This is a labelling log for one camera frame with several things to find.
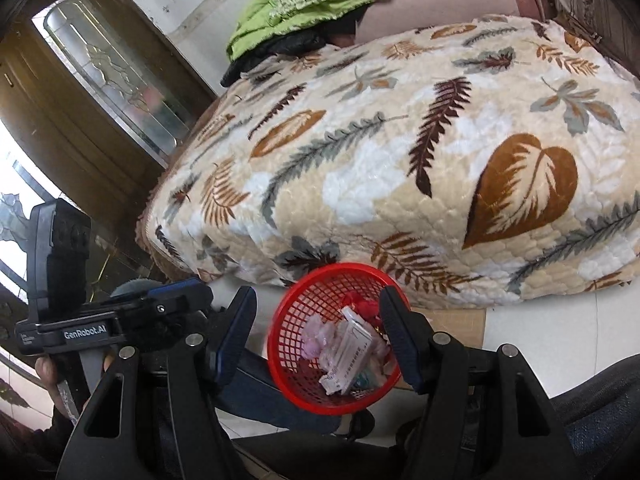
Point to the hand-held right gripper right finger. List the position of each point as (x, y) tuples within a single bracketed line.
[(400, 340)]

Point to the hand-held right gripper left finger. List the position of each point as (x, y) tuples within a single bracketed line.
[(235, 335)]

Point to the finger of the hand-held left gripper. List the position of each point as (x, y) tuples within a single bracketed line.
[(165, 302)]

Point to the red plastic wrapper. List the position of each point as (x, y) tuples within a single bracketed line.
[(362, 307)]

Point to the teal plastic wrapper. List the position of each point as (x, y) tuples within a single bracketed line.
[(368, 380)]

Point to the white paper box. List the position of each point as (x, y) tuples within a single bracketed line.
[(350, 355)]

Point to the red mesh basket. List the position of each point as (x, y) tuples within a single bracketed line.
[(290, 360)]

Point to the pink plastic wrapper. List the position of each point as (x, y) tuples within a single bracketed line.
[(320, 340)]

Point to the person's left hand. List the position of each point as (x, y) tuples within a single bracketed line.
[(50, 375)]

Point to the brown cardboard sheet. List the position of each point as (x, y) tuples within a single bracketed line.
[(455, 325)]

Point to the window with metal grille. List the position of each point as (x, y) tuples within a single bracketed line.
[(15, 210)]

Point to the person's left leg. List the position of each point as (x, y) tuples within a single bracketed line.
[(280, 400)]

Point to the person's leg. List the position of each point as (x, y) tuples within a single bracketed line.
[(600, 410), (280, 400)]

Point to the black shoe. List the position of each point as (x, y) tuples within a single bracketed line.
[(361, 425)]

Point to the wooden door with glass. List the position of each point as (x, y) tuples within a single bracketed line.
[(75, 125)]

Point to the leaf printed blanket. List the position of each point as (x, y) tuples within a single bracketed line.
[(400, 160)]

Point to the person's right leg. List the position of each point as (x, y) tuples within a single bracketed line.
[(600, 410)]

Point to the black cloth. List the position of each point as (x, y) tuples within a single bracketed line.
[(280, 47)]

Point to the pink pillow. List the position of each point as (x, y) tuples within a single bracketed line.
[(440, 5)]

